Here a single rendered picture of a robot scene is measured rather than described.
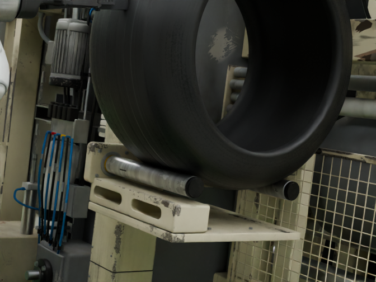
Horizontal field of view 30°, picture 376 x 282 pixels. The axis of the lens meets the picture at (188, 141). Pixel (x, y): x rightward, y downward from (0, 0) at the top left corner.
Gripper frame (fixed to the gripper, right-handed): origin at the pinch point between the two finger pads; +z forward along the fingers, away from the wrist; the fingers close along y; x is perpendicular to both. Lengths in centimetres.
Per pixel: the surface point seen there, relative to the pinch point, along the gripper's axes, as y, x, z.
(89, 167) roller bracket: 24.6, 37.6, 7.9
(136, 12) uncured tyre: -4.5, 2.0, 3.1
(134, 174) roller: 10.2, 37.3, 11.6
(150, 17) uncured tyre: -8.4, 3.2, 3.7
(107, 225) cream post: 32, 55, 17
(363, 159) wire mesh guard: -14, 35, 61
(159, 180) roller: 0.2, 37.1, 11.6
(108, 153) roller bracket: 24.1, 34.4, 12.7
